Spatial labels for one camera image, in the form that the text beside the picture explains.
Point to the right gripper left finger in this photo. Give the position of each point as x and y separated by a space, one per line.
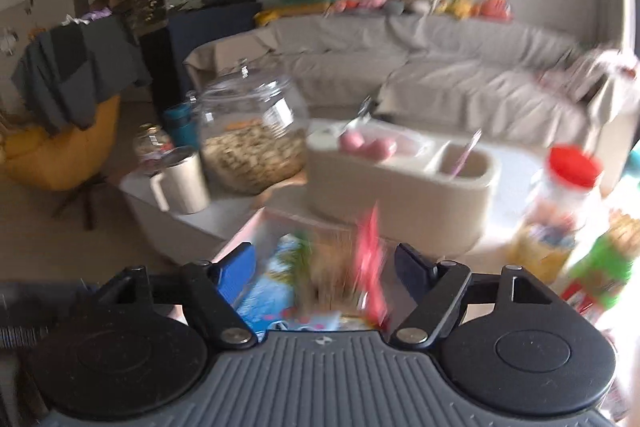
211 290

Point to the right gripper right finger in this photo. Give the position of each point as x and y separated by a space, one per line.
437 288

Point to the light blue snack packet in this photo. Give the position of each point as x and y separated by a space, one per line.
270 303

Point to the green red snack packet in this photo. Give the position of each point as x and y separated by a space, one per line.
325 282

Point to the beige tissue box organizer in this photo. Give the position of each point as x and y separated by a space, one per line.
429 190

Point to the pink cardboard box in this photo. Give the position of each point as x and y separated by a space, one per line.
264 230

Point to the red lid plastic jar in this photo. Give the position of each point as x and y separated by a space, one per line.
563 212

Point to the white mug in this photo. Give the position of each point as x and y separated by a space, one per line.
179 182

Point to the green candy dispenser jar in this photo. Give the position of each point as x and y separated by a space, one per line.
597 281

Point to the small glass jar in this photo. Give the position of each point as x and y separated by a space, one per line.
151 143

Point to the teal bottle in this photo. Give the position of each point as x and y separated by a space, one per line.
181 125

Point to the large glass cookie jar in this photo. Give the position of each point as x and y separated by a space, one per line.
252 125

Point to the grey covered sofa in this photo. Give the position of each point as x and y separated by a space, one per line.
516 83

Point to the dark grey clothes pile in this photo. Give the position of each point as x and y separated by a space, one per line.
67 71

